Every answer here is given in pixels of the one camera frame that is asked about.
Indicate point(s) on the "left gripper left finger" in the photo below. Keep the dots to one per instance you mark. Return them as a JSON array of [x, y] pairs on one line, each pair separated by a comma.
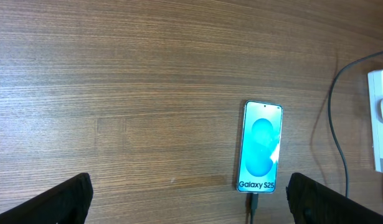
[[67, 202]]

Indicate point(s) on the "white power strip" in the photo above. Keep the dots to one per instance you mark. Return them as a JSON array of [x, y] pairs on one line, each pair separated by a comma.
[[375, 84]]

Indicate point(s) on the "teal screen smartphone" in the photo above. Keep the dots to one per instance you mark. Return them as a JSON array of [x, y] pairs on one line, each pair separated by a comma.
[[259, 147]]

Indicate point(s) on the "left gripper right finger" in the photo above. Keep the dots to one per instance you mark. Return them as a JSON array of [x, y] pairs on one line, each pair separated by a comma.
[[310, 202]]

